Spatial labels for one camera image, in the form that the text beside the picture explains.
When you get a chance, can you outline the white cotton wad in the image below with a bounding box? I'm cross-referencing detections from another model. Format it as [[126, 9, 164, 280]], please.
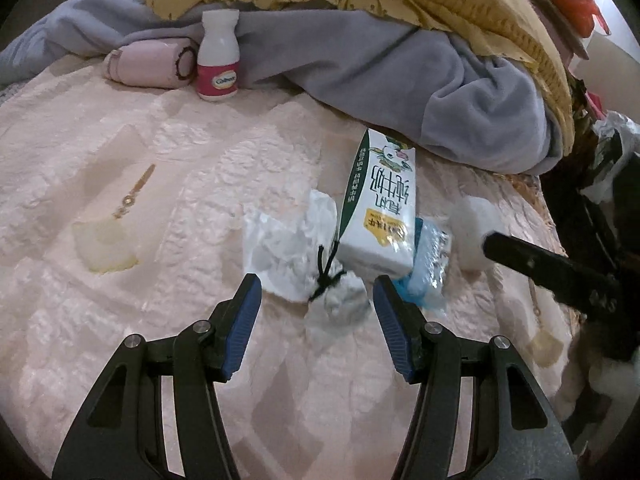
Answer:
[[450, 195, 504, 274]]

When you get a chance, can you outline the white bottle pink label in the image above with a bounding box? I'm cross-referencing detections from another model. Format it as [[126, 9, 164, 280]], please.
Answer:
[[196, 10, 241, 103]]

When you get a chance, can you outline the grey fleece blanket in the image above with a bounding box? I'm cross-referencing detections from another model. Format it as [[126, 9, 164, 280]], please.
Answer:
[[0, 0, 565, 177]]

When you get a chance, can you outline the black hair tie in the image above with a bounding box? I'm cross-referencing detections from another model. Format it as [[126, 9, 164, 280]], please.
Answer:
[[307, 244, 347, 304]]

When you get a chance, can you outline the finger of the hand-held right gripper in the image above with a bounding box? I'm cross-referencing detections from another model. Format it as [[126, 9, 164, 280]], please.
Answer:
[[482, 231, 625, 320]]

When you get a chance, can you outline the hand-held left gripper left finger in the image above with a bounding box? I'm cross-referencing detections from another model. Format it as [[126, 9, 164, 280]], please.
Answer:
[[51, 272, 263, 480]]

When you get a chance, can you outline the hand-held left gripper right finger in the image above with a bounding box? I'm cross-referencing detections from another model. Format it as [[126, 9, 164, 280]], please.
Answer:
[[372, 274, 581, 480]]

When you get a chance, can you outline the pink quilted bedspread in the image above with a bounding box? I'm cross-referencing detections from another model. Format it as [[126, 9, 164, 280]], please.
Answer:
[[0, 55, 576, 480]]

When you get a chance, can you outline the white tissue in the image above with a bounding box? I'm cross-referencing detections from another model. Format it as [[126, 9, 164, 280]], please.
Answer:
[[241, 189, 374, 332]]

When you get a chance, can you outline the pink rolled cloth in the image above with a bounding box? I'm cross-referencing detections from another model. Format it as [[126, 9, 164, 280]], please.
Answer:
[[103, 40, 197, 89]]

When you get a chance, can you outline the crumpled clear plastic bag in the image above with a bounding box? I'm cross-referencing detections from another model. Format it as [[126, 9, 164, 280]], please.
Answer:
[[592, 112, 640, 202]]

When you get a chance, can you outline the blue plastic packet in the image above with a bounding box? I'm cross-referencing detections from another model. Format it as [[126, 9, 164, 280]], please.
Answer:
[[392, 217, 454, 312]]

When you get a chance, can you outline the white milk carton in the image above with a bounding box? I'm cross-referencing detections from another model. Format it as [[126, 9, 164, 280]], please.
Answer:
[[336, 127, 419, 279]]

